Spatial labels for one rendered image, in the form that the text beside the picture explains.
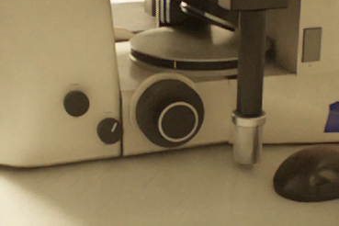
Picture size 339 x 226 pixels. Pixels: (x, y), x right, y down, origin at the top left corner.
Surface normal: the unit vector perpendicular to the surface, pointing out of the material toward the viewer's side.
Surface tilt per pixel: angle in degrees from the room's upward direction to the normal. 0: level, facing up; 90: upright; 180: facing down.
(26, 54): 90
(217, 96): 90
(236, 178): 0
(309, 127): 81
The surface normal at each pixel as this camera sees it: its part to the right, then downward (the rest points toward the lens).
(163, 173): 0.00, -0.95
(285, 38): -0.95, 0.11
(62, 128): 0.32, 0.30
